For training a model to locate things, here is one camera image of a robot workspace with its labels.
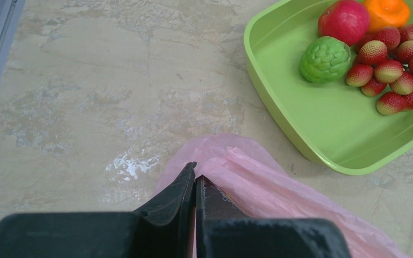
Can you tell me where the green fake custard apple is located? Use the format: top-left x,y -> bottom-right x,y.
300,36 -> 352,83

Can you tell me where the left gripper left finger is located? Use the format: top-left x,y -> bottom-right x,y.
0,162 -> 196,257

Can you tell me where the green plastic tray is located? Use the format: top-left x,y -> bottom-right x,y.
244,1 -> 413,175

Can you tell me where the fake lychee bunch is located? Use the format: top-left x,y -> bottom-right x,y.
346,23 -> 413,116

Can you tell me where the red fake apple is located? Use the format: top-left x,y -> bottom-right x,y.
317,0 -> 370,46

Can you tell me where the orange fake tangerine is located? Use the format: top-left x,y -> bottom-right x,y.
361,0 -> 411,34

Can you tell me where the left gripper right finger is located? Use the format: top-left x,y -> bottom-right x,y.
196,176 -> 351,257

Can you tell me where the pink plastic bag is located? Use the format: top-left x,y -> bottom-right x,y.
153,133 -> 404,257

